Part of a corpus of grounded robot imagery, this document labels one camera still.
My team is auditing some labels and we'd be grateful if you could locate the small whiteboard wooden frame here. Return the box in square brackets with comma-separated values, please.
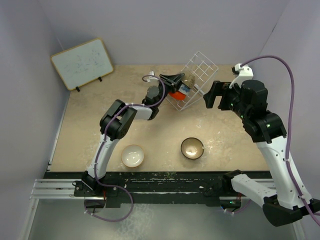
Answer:
[50, 38, 114, 91]

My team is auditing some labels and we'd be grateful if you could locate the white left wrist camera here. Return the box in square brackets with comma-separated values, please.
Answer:
[146, 71, 157, 83]

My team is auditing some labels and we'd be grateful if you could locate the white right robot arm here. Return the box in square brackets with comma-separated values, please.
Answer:
[203, 80, 320, 227]

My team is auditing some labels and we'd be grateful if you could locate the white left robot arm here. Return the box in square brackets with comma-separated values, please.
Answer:
[81, 72, 186, 196]

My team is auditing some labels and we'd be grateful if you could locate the orange plastic bowl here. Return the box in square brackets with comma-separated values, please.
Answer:
[169, 91, 186, 101]

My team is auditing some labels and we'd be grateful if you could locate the white wire dish rack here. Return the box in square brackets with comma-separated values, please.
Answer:
[166, 51, 219, 112]

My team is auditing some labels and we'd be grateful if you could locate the beige bowl dark rim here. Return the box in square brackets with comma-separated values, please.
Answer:
[180, 137, 205, 160]

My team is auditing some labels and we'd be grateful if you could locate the aluminium extrusion rail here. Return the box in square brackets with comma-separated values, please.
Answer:
[30, 179, 75, 199]

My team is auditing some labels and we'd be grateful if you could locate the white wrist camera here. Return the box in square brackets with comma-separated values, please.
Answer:
[146, 71, 157, 83]
[229, 63, 254, 89]

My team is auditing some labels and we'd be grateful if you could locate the blue floral ceramic bowl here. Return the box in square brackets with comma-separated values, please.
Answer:
[178, 83, 191, 96]

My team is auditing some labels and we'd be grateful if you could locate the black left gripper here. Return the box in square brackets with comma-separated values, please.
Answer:
[155, 73, 184, 108]

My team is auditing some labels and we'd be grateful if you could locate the black glossy bowl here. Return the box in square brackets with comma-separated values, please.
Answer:
[181, 70, 196, 89]

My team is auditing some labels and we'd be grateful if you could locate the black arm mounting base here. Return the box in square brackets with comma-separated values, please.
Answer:
[44, 171, 245, 209]

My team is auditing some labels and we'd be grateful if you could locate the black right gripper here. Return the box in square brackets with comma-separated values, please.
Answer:
[204, 80, 250, 120]

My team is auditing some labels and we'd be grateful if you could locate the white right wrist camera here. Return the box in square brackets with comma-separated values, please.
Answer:
[229, 63, 254, 89]

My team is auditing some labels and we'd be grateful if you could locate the white bowl orange rim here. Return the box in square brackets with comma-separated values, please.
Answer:
[121, 144, 145, 168]

